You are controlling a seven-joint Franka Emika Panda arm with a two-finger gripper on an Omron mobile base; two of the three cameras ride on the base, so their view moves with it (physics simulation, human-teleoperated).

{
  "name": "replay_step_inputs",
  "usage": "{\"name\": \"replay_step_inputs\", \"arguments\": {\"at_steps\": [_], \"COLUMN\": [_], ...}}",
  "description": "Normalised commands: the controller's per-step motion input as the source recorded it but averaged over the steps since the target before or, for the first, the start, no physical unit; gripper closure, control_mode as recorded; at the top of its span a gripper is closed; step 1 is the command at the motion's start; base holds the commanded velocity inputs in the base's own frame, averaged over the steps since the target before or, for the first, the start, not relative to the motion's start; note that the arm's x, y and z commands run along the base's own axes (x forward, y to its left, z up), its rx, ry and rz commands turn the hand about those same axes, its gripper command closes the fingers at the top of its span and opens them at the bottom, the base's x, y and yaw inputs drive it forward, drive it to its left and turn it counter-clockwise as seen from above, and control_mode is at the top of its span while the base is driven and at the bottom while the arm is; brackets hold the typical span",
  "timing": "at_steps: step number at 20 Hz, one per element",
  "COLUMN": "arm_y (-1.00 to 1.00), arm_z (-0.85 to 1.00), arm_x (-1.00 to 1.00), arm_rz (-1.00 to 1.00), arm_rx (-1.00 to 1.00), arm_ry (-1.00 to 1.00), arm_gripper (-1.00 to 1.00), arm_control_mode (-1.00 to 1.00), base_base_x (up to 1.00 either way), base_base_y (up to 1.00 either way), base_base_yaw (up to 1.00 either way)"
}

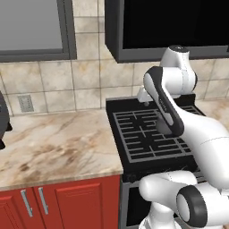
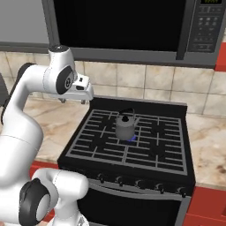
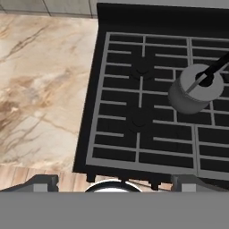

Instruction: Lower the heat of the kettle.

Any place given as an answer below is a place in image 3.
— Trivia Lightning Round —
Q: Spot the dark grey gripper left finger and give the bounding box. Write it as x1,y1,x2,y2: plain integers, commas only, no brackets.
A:
6,174,60,193

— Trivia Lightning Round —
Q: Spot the white round dish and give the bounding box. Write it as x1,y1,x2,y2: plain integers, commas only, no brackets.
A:
84,178,143,193

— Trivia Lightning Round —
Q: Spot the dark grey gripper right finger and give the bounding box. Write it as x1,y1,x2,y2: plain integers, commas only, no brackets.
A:
170,174,223,193

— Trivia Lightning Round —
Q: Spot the grey kettle with black handle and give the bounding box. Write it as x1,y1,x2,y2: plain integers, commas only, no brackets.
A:
167,51,229,115

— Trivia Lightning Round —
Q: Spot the black gas hob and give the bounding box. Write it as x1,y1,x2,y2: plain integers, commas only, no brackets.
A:
72,2,229,191

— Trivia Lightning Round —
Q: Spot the black hob knob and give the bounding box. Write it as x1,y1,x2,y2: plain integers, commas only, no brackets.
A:
86,172,97,183
149,178,162,191

